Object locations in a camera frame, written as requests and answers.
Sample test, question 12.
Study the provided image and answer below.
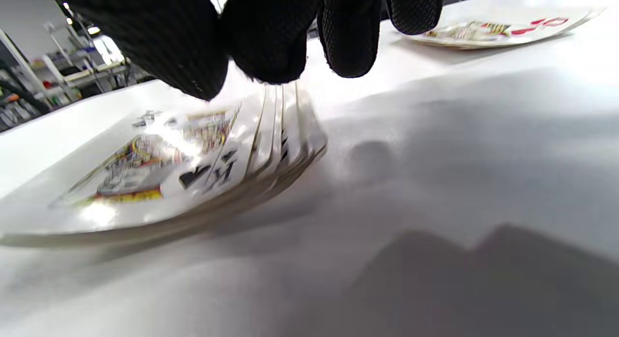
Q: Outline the person's right hand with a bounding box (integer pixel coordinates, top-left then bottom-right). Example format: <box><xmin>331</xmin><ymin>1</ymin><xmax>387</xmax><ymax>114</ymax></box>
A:
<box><xmin>44</xmin><ymin>0</ymin><xmax>445</xmax><ymax>102</ymax></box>

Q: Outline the pile of spade playing cards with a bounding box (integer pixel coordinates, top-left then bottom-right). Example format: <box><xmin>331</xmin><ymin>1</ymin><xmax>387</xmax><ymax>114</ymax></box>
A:
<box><xmin>0</xmin><ymin>83</ymin><xmax>328</xmax><ymax>248</ymax></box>

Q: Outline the queen of hearts playing card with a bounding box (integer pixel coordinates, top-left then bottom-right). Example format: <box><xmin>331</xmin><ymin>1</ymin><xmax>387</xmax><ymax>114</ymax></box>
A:
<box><xmin>399</xmin><ymin>7</ymin><xmax>605</xmax><ymax>50</ymax></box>

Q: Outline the white metal shelf rack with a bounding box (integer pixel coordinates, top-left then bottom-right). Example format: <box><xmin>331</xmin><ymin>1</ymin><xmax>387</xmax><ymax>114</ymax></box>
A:
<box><xmin>29</xmin><ymin>18</ymin><xmax>133</xmax><ymax>98</ymax></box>

